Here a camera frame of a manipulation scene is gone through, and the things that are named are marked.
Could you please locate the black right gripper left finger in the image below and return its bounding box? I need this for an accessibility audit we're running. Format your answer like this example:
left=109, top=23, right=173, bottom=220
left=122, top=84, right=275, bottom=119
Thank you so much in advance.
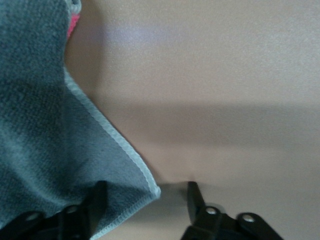
left=0, top=180, right=108, bottom=240

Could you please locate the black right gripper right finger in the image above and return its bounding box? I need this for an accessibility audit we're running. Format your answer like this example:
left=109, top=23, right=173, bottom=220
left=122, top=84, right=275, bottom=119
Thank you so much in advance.
left=179, top=181, right=284, bottom=240

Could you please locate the grey microfibre towel pink inside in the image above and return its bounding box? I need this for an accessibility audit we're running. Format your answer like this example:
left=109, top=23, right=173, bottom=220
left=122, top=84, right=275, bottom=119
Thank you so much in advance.
left=0, top=0, right=162, bottom=240

